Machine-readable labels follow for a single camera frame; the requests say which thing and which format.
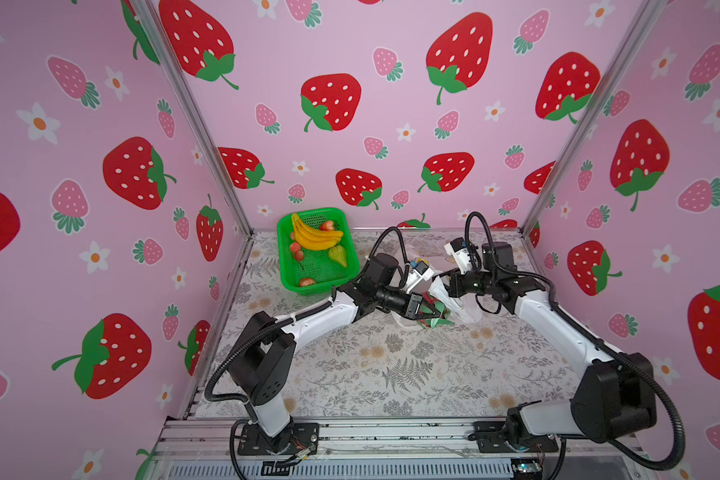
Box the white lemon print plastic bag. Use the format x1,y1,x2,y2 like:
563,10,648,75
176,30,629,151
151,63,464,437
392,268,484,331

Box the green fake pear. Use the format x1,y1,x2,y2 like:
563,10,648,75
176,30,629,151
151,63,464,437
328,245,348,268

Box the red fake dragon fruit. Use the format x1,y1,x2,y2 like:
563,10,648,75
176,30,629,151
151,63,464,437
418,301,454,329

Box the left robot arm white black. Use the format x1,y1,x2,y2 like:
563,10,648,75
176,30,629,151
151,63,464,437
218,253,438,443

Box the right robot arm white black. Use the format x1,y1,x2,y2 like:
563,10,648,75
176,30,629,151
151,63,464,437
444,237,657,448

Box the yellow fake banana bunch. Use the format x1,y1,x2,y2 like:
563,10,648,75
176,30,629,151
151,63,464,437
291,213,344,251

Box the red fake cherries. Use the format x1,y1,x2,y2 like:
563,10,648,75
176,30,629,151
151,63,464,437
289,241,305,268

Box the green plastic basket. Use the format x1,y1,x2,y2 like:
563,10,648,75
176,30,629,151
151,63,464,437
276,207,360,296

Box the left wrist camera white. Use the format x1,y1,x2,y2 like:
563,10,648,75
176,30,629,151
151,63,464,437
404,259,436,294

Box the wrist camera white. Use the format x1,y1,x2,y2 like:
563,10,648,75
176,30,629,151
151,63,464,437
444,237,479,274
404,259,436,294

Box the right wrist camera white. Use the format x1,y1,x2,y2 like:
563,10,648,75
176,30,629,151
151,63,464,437
444,237,479,274

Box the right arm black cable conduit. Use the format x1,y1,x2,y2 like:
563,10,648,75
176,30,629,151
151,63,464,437
463,211,686,472

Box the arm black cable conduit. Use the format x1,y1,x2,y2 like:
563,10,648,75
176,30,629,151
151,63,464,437
463,211,686,472
203,226,412,404

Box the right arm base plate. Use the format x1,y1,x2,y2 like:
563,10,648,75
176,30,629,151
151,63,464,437
467,416,559,453

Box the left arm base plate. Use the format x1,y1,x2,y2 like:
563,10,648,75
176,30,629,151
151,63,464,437
236,422,320,456

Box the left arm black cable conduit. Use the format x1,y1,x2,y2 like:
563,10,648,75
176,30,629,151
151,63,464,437
203,226,412,404

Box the aluminium front rail frame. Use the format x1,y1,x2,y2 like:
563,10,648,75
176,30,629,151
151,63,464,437
144,417,654,479

